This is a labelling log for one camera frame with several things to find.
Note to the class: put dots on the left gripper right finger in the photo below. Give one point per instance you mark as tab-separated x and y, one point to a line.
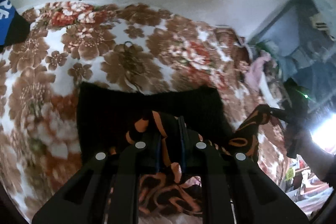
234	188

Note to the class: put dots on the white sock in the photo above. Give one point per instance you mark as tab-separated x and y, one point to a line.
266	92

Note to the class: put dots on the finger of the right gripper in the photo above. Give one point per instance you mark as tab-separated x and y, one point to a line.
280	114

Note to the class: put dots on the black orange lettered jacket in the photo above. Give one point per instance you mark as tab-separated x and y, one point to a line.
170	124

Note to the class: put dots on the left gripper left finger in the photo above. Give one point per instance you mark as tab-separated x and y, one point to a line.
106	189

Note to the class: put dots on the pink cloth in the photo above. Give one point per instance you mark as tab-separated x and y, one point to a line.
253	75

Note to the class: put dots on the floral brown red blanket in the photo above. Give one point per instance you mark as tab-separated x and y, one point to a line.
132	49

